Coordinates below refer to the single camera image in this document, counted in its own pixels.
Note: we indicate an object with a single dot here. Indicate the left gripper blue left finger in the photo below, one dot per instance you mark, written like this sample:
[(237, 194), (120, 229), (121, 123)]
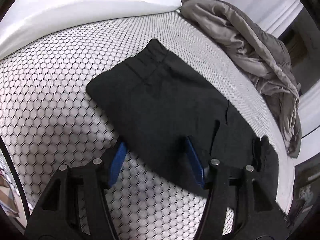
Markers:
[(92, 179)]

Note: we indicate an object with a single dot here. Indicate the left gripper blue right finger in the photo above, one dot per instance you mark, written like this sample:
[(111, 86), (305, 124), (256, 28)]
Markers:
[(215, 176)]

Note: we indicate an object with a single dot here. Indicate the black pants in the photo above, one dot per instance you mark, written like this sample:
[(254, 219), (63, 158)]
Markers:
[(156, 101)]

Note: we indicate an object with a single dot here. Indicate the white patterned mattress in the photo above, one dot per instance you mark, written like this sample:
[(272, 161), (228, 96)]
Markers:
[(47, 119)]

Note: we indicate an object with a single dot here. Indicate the grey crumpled blanket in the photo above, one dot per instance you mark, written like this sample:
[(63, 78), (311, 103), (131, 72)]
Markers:
[(262, 57)]

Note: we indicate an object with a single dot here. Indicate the dark wooden doorway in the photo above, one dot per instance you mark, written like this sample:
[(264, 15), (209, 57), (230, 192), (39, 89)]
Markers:
[(301, 39)]

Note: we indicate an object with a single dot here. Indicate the white curtain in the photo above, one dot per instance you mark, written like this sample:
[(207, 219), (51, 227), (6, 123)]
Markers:
[(275, 17)]

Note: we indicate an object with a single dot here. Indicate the white pillow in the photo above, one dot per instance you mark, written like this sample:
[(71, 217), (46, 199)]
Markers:
[(29, 20)]

